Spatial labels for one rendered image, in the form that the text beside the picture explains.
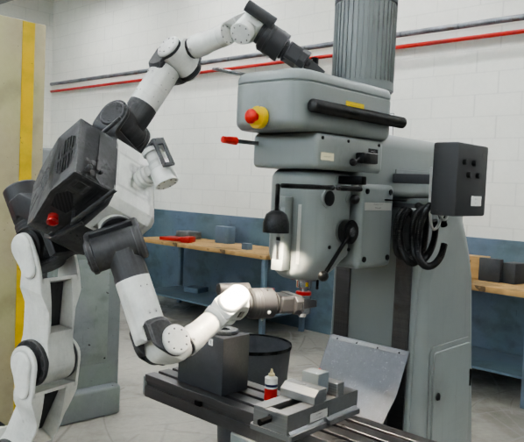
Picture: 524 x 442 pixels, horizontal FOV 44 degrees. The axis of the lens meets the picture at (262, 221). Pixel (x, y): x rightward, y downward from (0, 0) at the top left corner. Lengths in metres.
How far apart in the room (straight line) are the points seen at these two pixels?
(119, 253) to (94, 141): 0.33
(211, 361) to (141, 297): 0.57
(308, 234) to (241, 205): 6.18
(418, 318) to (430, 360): 0.15
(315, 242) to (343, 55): 0.62
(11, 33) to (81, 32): 7.89
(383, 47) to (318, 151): 0.48
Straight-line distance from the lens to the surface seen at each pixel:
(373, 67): 2.09
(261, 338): 4.25
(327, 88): 1.80
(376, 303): 2.26
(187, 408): 2.24
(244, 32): 1.93
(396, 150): 2.13
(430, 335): 2.26
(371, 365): 2.26
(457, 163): 1.92
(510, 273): 5.64
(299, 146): 1.81
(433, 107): 6.55
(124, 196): 1.78
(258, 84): 1.81
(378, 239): 2.05
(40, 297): 2.04
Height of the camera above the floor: 1.57
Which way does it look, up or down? 3 degrees down
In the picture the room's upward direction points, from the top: 3 degrees clockwise
